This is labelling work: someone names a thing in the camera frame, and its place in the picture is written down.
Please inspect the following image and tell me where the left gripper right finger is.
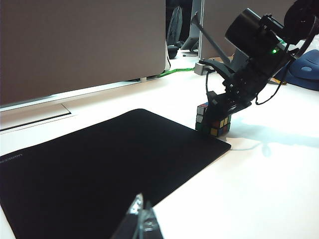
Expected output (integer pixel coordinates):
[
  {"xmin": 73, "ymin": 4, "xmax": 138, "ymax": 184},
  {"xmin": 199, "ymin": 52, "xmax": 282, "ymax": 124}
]
[{"xmin": 139, "ymin": 200, "xmax": 164, "ymax": 239}]

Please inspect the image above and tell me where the blue padded bag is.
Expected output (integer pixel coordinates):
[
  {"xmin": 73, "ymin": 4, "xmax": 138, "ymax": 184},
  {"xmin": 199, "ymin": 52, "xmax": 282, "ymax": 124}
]
[{"xmin": 284, "ymin": 49, "xmax": 319, "ymax": 91}]

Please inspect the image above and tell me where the thin black cable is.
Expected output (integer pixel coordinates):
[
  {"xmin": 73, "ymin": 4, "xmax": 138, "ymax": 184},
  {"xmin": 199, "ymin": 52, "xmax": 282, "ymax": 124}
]
[
  {"xmin": 204, "ymin": 70, "xmax": 215, "ymax": 97},
  {"xmin": 254, "ymin": 44, "xmax": 290, "ymax": 106}
]

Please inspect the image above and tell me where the multicoloured Rubik's cube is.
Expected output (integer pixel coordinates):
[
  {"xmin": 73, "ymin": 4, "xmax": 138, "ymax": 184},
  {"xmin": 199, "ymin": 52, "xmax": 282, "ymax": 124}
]
[{"xmin": 195, "ymin": 102, "xmax": 232, "ymax": 137}]

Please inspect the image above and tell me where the silver partition bracket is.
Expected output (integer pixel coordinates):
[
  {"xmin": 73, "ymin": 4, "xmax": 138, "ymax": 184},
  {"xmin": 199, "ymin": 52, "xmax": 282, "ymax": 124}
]
[{"xmin": 194, "ymin": 62, "xmax": 208, "ymax": 76}]

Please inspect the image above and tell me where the gray monitor stand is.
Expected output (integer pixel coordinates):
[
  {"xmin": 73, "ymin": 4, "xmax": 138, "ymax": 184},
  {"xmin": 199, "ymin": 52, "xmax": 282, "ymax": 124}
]
[{"xmin": 180, "ymin": 0, "xmax": 203, "ymax": 53}]

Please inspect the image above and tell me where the black angled rod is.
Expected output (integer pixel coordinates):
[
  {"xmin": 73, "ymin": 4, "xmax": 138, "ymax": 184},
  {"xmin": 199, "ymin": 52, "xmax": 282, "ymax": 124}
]
[{"xmin": 191, "ymin": 11, "xmax": 231, "ymax": 66}]

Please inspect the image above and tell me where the black mouse pad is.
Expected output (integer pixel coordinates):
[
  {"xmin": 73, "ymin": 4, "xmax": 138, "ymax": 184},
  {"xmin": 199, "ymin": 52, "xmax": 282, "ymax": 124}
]
[{"xmin": 0, "ymin": 108, "xmax": 232, "ymax": 239}]

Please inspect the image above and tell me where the green strap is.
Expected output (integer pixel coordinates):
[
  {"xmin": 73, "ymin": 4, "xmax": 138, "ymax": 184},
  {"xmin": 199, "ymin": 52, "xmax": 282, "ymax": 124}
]
[{"xmin": 159, "ymin": 67, "xmax": 197, "ymax": 78}]

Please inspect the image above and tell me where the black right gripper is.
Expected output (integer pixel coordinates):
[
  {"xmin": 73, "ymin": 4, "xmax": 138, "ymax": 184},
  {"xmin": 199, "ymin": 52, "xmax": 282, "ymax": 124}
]
[{"xmin": 198, "ymin": 39, "xmax": 295, "ymax": 122}]

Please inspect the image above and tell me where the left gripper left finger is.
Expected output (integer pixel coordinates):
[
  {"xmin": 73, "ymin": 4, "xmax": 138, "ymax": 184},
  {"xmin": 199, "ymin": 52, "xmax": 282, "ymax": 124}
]
[{"xmin": 111, "ymin": 193, "xmax": 144, "ymax": 239}]

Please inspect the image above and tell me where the gray desk divider panel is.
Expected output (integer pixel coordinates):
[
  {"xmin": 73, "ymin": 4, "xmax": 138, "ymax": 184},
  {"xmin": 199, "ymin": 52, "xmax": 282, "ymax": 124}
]
[{"xmin": 0, "ymin": 0, "xmax": 171, "ymax": 108}]

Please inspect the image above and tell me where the white and black bag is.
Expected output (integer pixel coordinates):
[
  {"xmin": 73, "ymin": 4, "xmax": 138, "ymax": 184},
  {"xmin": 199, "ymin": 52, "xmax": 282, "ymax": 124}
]
[{"xmin": 166, "ymin": 4, "xmax": 184, "ymax": 48}]

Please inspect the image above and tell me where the white desk cable flap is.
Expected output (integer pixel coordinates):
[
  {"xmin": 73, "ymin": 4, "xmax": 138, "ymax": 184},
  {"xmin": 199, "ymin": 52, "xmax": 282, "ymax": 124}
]
[{"xmin": 0, "ymin": 103, "xmax": 77, "ymax": 132}]

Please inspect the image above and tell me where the brown desk partition panel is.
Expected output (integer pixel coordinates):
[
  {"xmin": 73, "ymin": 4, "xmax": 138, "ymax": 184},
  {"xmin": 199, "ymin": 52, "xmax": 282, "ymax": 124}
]
[{"xmin": 200, "ymin": 0, "xmax": 300, "ymax": 62}]

